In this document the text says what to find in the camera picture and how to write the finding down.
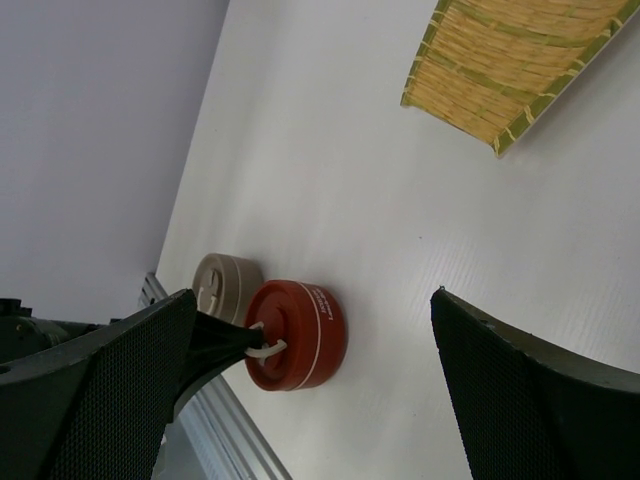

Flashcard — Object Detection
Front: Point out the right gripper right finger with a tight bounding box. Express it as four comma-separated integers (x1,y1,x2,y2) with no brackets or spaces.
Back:
431,288,639,479

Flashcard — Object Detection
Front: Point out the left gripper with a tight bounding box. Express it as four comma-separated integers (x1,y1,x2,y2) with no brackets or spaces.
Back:
1,298,110,365

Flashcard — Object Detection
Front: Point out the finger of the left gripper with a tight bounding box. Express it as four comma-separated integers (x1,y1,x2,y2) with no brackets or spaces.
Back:
173,312,256,415

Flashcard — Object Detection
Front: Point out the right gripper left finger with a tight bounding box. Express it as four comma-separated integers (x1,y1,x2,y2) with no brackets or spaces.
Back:
1,290,196,479

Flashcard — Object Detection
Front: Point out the beige lid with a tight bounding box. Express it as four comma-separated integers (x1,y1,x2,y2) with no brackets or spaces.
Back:
192,254,240,324

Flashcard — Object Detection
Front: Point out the beige steel container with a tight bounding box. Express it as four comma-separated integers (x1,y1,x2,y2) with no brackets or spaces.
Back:
226,256,264,326

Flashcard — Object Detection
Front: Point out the red lid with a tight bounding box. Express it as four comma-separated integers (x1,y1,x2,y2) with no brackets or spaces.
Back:
245,280,321,391

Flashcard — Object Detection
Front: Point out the red steel container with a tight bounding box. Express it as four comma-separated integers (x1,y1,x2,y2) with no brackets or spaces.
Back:
297,282,347,389

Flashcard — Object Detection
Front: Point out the yellow bamboo tray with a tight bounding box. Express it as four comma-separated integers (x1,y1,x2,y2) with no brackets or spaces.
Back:
401,0,639,156

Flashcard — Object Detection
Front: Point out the aluminium front rail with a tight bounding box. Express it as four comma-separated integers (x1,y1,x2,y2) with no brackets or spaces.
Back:
137,271,296,480

